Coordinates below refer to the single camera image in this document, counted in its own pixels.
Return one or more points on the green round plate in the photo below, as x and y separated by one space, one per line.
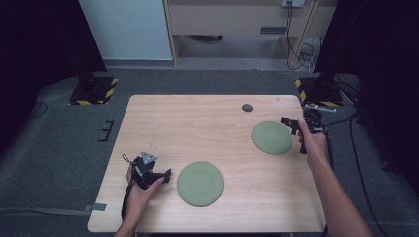
200 184
271 138

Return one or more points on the light wooden desk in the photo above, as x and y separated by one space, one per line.
230 19

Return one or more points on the black stand with striped base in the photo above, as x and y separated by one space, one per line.
321 94
94 92

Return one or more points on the grey tape piece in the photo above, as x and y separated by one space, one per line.
96 207

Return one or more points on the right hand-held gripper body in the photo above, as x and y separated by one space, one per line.
314 120

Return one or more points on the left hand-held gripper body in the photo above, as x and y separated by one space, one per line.
145 171

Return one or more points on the black curtain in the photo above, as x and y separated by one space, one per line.
382 49
39 49

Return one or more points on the person's left hand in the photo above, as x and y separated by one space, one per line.
138 202

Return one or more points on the person's right hand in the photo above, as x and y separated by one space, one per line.
316 148

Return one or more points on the grey power strip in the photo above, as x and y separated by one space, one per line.
293 3

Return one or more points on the dark grey table grommet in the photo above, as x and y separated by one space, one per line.
247 107

